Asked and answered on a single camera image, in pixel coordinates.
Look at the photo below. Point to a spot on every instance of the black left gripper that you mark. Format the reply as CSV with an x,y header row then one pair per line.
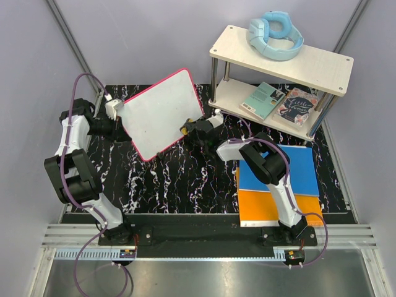
x,y
118,133

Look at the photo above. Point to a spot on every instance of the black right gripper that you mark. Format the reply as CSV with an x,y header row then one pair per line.
x,y
192,129

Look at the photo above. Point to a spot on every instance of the yellow whiteboard eraser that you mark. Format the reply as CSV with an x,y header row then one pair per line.
x,y
187,127

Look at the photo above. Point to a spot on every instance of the pink framed whiteboard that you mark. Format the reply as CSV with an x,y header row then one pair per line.
x,y
153,117

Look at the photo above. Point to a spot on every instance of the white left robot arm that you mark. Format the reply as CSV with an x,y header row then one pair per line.
x,y
74,177

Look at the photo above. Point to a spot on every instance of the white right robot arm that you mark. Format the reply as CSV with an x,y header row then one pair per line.
x,y
268,163

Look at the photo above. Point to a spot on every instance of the black marble pattern mat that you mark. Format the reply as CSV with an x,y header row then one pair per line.
x,y
184,180

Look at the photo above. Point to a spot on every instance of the teal paperback book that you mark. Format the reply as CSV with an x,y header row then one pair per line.
x,y
262,101

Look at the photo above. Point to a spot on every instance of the orange notebook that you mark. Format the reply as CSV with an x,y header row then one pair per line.
x,y
258,209

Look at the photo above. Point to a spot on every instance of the Little Women book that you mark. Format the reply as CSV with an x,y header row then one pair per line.
x,y
295,108

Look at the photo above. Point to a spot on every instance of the blue notebook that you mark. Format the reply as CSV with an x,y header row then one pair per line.
x,y
302,173

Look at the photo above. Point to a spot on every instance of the light blue headphones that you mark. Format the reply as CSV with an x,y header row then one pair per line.
x,y
274,25

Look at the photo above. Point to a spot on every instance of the white two-tier shelf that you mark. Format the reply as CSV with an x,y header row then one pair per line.
x,y
237,67

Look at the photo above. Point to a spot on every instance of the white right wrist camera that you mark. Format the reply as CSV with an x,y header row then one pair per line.
x,y
217,119

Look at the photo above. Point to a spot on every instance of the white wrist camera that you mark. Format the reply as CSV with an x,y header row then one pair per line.
x,y
112,106
217,119

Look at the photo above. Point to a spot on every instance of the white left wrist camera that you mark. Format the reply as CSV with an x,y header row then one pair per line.
x,y
112,106

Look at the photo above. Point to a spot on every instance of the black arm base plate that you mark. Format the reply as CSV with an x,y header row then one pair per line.
x,y
214,236

